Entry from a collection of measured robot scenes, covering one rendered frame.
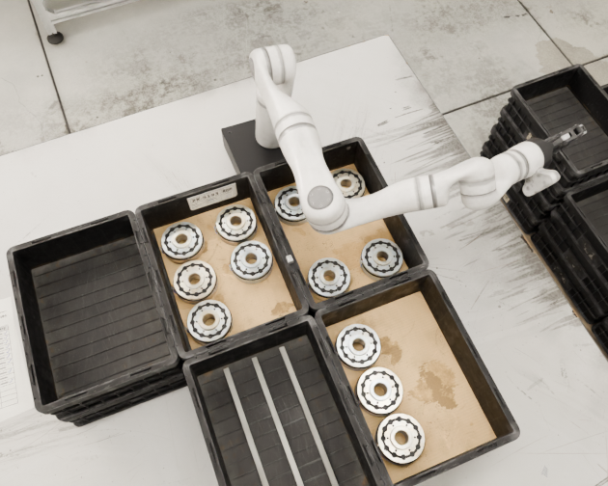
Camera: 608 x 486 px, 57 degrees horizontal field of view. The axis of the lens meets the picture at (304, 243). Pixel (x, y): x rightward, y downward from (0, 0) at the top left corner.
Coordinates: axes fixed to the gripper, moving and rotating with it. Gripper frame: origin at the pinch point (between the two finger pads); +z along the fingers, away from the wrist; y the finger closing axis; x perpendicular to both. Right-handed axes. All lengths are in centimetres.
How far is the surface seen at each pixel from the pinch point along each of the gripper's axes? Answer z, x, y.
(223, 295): -74, -7, 47
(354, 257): -42, 0, 37
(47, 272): -105, -33, 63
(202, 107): -44, -66, 70
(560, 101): 76, -17, 47
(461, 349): -39, 30, 21
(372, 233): -35, -3, 36
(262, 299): -67, -2, 44
